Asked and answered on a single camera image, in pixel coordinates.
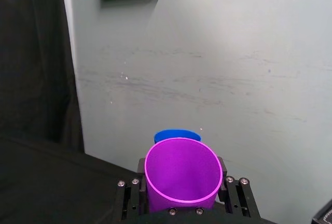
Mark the black hanging curtain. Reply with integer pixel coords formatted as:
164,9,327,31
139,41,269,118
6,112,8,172
0,0,85,155

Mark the blue plastic cup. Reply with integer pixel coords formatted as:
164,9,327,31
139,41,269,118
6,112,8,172
153,129,202,144

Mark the purple plastic cup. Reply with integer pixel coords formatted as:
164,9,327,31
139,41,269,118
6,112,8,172
144,137,224,214

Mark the black table cloth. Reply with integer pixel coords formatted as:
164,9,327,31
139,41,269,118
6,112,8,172
0,137,277,224

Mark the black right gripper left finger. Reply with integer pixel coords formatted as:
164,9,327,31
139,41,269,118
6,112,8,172
115,157,151,221

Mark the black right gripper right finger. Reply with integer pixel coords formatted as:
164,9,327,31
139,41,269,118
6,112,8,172
215,156,261,219

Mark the black device with white markings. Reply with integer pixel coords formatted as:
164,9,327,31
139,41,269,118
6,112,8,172
312,199,332,224

